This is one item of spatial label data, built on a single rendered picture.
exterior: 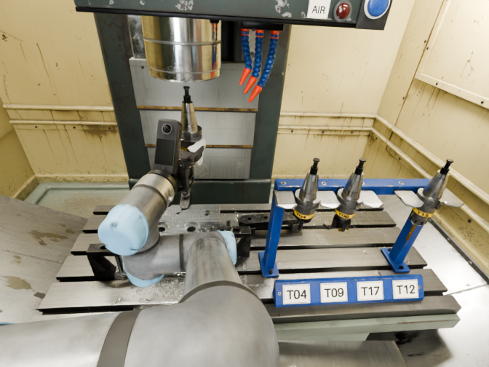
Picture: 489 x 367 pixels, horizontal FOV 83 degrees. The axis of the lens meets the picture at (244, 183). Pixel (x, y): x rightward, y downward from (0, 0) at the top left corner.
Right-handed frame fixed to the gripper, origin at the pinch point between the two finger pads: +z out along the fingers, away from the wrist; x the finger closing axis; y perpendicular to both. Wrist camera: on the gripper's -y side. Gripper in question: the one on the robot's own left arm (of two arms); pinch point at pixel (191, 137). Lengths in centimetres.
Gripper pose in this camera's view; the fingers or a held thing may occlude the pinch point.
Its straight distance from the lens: 73.9
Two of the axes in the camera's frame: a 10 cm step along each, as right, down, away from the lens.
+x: 9.8, 1.4, -1.3
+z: 1.9, -5.5, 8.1
